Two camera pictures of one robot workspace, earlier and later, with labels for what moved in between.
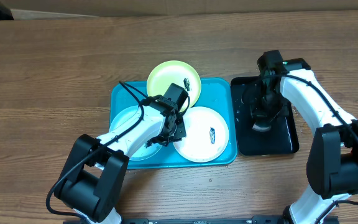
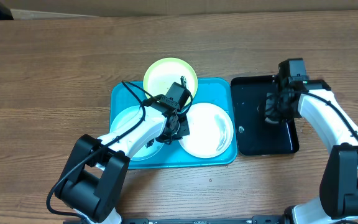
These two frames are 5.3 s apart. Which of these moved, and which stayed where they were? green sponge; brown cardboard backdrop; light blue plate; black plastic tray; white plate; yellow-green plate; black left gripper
Moved: white plate; yellow-green plate; green sponge
Stayed: brown cardboard backdrop; black plastic tray; black left gripper; light blue plate
